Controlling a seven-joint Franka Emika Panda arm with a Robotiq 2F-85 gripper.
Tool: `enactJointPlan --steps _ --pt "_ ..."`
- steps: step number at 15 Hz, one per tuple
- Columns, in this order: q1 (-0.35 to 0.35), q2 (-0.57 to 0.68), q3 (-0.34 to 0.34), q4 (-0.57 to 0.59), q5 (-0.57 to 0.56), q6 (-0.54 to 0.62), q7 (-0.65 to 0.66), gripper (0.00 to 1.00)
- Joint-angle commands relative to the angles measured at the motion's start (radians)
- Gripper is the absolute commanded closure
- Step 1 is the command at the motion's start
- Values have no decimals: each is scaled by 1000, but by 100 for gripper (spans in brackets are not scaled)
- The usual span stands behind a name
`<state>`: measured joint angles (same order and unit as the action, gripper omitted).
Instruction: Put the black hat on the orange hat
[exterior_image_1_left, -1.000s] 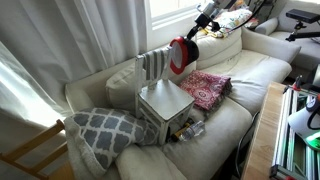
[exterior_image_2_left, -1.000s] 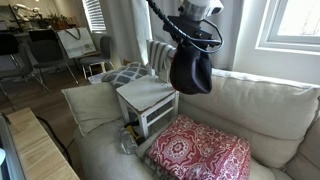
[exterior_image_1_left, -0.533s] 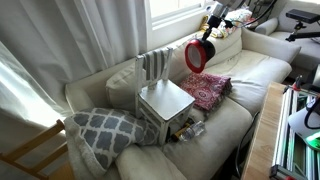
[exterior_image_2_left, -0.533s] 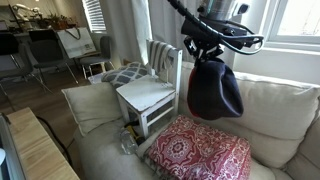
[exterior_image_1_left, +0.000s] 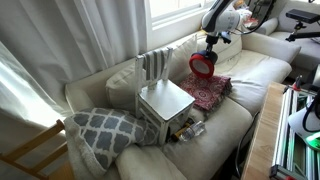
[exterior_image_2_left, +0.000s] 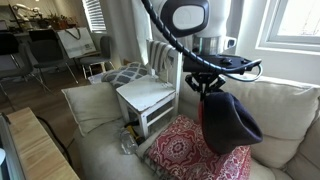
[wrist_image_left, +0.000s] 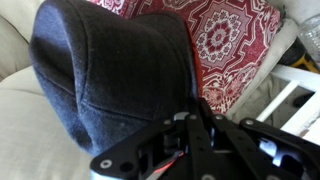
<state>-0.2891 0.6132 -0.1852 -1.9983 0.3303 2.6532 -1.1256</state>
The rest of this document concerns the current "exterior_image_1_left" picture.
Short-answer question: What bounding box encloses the grey striped cloth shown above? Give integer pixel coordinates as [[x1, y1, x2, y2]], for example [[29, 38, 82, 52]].
[[142, 49, 170, 84]]

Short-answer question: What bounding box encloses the beige sofa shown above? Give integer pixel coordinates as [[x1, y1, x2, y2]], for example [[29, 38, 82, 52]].
[[64, 29, 303, 180]]

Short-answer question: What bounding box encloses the grey white curtain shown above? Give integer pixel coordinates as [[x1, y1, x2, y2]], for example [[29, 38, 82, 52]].
[[0, 0, 148, 111]]

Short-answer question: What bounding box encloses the black hat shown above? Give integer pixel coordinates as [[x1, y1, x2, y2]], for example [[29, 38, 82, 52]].
[[192, 49, 220, 68]]

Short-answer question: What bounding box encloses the brown wooden chair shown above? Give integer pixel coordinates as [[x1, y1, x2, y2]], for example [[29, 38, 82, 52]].
[[0, 118, 76, 180]]

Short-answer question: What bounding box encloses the aluminium frame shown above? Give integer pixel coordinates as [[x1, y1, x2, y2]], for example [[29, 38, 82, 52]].
[[268, 83, 320, 180]]

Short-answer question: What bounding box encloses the black floor cable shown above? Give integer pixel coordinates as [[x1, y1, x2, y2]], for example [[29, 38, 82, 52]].
[[234, 110, 262, 178]]

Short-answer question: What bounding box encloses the red patterned blanket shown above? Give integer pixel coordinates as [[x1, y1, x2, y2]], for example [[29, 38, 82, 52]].
[[178, 73, 234, 114]]

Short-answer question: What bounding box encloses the black camera stand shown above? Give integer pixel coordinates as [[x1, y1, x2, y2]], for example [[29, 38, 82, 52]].
[[285, 20, 320, 43]]

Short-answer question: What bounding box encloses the grey white patterned pillow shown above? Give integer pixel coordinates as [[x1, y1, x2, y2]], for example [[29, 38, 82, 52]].
[[63, 106, 162, 178]]

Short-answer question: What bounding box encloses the black looped cable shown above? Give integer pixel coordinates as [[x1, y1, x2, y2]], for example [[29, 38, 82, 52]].
[[301, 97, 320, 134]]

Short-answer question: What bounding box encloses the clear plastic bottle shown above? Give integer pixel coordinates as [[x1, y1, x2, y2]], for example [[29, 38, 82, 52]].
[[179, 120, 207, 143]]

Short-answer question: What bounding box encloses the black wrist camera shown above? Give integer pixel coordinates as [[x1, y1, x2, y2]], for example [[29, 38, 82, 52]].
[[219, 30, 233, 45]]

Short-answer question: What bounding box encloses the light wooden table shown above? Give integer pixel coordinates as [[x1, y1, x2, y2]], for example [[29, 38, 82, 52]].
[[241, 81, 288, 180]]

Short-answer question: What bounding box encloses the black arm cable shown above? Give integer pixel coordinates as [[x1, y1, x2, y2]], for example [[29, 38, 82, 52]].
[[233, 0, 278, 36]]

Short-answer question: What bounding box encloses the red black clamp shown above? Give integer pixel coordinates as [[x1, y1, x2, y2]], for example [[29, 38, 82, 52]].
[[282, 74, 305, 94]]

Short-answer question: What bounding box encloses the sheer white curtain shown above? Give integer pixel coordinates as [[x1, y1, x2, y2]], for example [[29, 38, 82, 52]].
[[0, 39, 69, 129]]

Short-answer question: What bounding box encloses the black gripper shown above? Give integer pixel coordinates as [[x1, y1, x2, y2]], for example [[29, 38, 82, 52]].
[[205, 33, 221, 54]]

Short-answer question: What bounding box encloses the orange red hat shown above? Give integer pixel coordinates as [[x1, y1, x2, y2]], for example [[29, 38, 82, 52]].
[[188, 51, 216, 80]]

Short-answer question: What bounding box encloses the yellow brown bottle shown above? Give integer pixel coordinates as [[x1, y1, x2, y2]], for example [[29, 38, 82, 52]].
[[170, 120, 196, 143]]

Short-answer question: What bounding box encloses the colourful clutter pile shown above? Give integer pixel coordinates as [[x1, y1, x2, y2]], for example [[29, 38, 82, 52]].
[[232, 0, 260, 30]]

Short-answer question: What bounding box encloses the black stereo camera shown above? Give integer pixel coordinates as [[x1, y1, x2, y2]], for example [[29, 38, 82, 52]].
[[285, 8, 320, 25]]

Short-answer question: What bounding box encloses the white framed window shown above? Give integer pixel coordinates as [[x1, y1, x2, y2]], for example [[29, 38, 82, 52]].
[[144, 0, 214, 32]]

